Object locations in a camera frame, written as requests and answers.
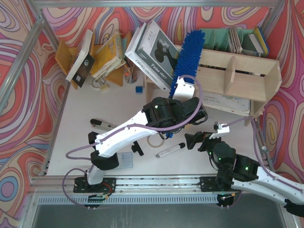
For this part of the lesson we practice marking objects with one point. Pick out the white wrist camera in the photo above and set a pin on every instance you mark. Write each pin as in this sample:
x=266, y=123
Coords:
x=182, y=90
x=220, y=129

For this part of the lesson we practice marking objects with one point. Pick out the green desk organiser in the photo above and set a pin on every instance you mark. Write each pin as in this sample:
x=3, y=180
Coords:
x=219, y=40

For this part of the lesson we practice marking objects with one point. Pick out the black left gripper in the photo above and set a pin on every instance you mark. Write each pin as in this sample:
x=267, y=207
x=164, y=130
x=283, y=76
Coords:
x=198, y=110

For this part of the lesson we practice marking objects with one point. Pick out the brown card stack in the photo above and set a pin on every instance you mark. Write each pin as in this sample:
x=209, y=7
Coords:
x=235, y=41

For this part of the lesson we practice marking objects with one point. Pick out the white Chokladfabriken book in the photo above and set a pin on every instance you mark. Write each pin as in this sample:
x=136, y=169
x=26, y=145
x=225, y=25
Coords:
x=130, y=53

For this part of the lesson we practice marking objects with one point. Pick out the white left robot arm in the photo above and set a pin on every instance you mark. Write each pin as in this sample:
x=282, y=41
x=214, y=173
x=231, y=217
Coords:
x=161, y=115

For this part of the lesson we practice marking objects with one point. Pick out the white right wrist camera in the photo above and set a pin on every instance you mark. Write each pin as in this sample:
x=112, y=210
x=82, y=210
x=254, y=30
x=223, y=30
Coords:
x=220, y=129

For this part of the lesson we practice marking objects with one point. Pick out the wooden bookshelf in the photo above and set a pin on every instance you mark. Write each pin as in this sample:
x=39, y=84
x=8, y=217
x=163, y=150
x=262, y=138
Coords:
x=254, y=78

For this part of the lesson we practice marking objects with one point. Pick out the beige calculator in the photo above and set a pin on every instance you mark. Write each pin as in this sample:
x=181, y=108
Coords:
x=125, y=160

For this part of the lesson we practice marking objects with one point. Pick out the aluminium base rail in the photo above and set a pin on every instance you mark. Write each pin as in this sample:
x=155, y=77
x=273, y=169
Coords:
x=136, y=190

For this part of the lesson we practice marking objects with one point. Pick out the blue yellow book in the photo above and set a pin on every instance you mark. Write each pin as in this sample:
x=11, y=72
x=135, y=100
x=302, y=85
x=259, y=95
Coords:
x=261, y=38

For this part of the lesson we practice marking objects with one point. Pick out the pencils bundle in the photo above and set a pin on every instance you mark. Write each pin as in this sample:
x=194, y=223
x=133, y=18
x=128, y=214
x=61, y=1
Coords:
x=130, y=74

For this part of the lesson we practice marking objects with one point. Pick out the yellow wooden book stand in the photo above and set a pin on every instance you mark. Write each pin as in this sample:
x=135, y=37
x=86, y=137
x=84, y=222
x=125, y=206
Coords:
x=64, y=56

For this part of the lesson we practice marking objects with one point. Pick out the grey book in organiser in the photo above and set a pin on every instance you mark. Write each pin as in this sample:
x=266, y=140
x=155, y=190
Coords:
x=251, y=46

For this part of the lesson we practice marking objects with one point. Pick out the masking tape roll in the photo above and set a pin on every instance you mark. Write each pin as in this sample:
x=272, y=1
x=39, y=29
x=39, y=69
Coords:
x=155, y=141

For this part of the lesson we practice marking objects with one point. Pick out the blue microfibre duster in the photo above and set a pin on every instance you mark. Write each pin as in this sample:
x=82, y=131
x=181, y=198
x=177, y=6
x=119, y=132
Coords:
x=187, y=66

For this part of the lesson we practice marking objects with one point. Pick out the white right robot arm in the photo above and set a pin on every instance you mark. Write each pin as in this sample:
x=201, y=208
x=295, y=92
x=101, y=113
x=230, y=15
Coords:
x=239, y=172

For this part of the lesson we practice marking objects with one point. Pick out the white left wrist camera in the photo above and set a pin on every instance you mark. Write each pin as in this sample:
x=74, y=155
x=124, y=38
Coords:
x=182, y=90

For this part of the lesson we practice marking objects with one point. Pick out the black T-shaped plastic piece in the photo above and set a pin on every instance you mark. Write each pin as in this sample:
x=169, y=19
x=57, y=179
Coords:
x=137, y=149

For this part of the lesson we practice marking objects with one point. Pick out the yellow worn books stack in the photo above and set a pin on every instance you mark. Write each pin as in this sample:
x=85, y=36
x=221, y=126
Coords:
x=108, y=57

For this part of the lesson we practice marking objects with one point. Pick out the black white Twins story book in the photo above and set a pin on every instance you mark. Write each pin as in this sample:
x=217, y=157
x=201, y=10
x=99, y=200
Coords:
x=158, y=54

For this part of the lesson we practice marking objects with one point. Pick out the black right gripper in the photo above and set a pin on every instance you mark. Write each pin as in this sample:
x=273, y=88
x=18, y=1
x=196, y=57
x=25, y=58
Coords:
x=202, y=141

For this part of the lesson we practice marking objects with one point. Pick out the padlock with ring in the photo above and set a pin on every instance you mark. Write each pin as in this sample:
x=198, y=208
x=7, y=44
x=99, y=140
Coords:
x=99, y=84

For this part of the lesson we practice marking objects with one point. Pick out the blue stamp block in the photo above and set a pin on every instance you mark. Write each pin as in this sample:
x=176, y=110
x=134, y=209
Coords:
x=138, y=89

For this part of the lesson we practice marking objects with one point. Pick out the spiral notebook under shelf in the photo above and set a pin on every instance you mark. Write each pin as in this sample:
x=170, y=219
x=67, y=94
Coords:
x=235, y=105

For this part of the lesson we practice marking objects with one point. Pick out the white book with black cover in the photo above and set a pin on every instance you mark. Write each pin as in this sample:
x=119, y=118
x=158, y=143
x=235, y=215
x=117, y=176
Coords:
x=82, y=61

